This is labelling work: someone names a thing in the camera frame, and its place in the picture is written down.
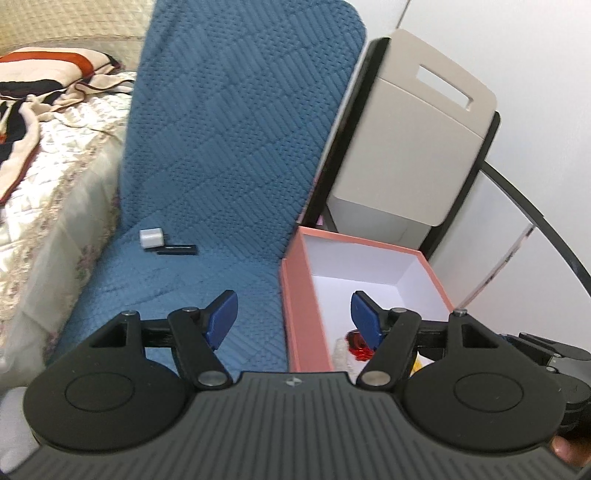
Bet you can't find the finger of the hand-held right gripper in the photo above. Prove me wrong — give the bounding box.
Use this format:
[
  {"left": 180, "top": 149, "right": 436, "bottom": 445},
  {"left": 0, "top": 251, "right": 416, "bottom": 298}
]
[{"left": 502, "top": 331, "right": 591, "bottom": 364}]

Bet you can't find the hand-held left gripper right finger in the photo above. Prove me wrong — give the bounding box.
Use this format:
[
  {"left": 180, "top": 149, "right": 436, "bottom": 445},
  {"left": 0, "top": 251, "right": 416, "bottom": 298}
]
[{"left": 350, "top": 290, "right": 504, "bottom": 389}]

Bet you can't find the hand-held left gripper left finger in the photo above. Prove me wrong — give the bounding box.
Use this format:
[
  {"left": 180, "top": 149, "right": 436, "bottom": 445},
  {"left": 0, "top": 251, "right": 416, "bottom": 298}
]
[{"left": 88, "top": 290, "right": 234, "bottom": 391}]

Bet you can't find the pink cardboard box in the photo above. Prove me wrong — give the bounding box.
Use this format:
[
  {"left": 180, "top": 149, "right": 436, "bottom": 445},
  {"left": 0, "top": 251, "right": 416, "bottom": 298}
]
[{"left": 279, "top": 225, "right": 455, "bottom": 373}]

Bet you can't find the person's right hand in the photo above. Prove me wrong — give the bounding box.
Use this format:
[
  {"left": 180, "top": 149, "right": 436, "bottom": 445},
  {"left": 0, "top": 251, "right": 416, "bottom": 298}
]
[{"left": 551, "top": 436, "right": 589, "bottom": 469}]

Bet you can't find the clear plastic strip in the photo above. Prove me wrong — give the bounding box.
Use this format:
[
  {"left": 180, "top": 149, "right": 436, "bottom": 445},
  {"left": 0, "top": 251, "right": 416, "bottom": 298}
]
[{"left": 462, "top": 225, "right": 534, "bottom": 308}]

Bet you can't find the blue quilted mat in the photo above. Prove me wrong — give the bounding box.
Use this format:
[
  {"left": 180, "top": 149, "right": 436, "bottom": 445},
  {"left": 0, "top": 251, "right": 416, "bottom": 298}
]
[{"left": 46, "top": 0, "right": 368, "bottom": 374}]

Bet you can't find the cream floral bed quilt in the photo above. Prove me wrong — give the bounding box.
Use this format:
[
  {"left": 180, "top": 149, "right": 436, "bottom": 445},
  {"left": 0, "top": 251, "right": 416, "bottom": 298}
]
[{"left": 0, "top": 95, "right": 134, "bottom": 365}]

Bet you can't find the striped blanket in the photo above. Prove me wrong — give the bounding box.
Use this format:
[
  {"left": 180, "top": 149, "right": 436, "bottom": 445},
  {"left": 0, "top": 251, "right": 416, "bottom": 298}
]
[{"left": 0, "top": 71, "right": 137, "bottom": 204}]

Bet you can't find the striped pillow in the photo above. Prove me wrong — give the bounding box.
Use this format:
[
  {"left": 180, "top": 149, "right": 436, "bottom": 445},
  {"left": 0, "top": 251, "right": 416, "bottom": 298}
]
[{"left": 0, "top": 48, "right": 123, "bottom": 100}]

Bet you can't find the cream quilted headboard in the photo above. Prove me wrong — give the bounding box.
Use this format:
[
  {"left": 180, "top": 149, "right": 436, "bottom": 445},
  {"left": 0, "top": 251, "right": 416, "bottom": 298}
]
[{"left": 0, "top": 0, "right": 156, "bottom": 56}]

